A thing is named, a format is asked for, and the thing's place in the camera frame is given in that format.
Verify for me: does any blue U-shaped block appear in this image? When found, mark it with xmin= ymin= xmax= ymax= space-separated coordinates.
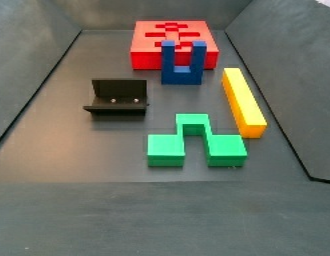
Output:
xmin=161 ymin=40 xmax=206 ymax=85

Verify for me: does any green stepped block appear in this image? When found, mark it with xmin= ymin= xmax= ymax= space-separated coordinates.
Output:
xmin=146 ymin=113 xmax=248 ymax=167

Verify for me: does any red insertion board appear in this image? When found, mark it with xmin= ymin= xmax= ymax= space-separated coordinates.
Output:
xmin=129 ymin=20 xmax=220 ymax=70

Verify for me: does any black angle fixture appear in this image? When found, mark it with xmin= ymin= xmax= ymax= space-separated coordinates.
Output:
xmin=82 ymin=78 xmax=147 ymax=114

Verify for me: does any yellow long block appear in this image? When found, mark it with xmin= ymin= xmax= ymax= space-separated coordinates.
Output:
xmin=221 ymin=68 xmax=266 ymax=139

